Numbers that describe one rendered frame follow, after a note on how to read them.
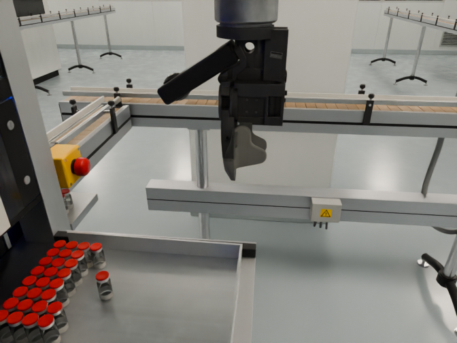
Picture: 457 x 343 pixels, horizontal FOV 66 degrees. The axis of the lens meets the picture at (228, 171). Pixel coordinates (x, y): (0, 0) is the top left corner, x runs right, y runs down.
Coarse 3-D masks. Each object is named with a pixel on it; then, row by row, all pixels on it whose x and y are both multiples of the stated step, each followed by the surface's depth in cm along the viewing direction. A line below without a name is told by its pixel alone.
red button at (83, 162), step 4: (76, 160) 74; (80, 160) 74; (84, 160) 75; (88, 160) 76; (76, 164) 74; (80, 164) 74; (84, 164) 74; (88, 164) 76; (76, 168) 74; (80, 168) 74; (84, 168) 74; (88, 168) 76; (76, 172) 74; (80, 172) 74; (84, 172) 75; (88, 172) 76
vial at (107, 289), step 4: (104, 280) 56; (108, 280) 57; (100, 284) 56; (104, 284) 56; (108, 284) 57; (100, 288) 57; (104, 288) 57; (108, 288) 57; (100, 292) 57; (104, 292) 57; (108, 292) 57; (112, 292) 58; (100, 296) 58; (104, 296) 57; (108, 296) 58
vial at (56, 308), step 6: (48, 306) 51; (54, 306) 51; (60, 306) 51; (48, 312) 50; (54, 312) 50; (60, 312) 51; (54, 318) 51; (60, 318) 51; (66, 318) 52; (60, 324) 51; (66, 324) 52; (60, 330) 52; (66, 330) 53
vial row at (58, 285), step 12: (72, 252) 61; (84, 252) 63; (72, 264) 59; (84, 264) 62; (60, 276) 56; (72, 276) 58; (60, 288) 55; (72, 288) 58; (48, 300) 53; (60, 300) 56; (36, 312) 50; (24, 324) 48; (36, 324) 49; (36, 336) 50
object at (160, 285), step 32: (128, 256) 67; (160, 256) 67; (192, 256) 67; (224, 256) 67; (96, 288) 60; (128, 288) 60; (160, 288) 60; (192, 288) 60; (224, 288) 60; (96, 320) 54; (128, 320) 54; (160, 320) 54; (192, 320) 54; (224, 320) 54
